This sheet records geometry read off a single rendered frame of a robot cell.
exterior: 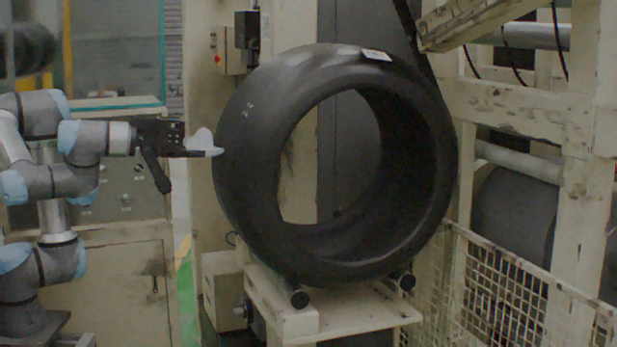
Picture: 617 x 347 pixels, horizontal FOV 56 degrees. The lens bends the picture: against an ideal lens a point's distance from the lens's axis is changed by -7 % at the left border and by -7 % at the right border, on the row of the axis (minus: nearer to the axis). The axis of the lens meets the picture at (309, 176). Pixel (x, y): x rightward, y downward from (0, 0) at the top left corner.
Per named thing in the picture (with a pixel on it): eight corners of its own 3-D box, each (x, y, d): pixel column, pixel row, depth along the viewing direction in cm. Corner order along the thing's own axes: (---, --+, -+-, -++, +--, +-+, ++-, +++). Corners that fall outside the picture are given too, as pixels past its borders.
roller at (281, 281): (268, 245, 174) (263, 259, 174) (254, 241, 172) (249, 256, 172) (312, 293, 142) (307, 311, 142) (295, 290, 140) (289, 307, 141)
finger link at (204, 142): (228, 131, 135) (187, 129, 131) (227, 158, 136) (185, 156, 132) (226, 129, 137) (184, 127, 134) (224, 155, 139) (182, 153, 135)
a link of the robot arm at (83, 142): (58, 146, 130) (59, 111, 126) (107, 147, 134) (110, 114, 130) (56, 165, 124) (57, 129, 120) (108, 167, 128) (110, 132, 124)
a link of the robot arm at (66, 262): (33, 282, 168) (9, 92, 158) (81, 272, 177) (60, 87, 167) (41, 294, 158) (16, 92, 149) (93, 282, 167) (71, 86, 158)
